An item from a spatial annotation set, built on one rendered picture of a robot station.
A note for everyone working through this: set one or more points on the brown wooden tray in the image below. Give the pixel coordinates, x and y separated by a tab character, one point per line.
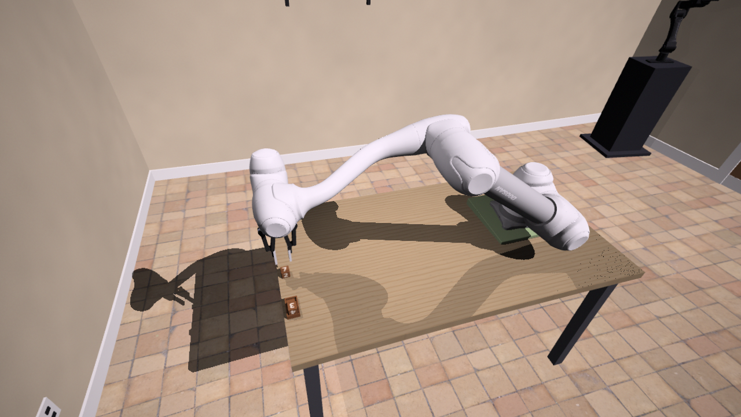
291	299

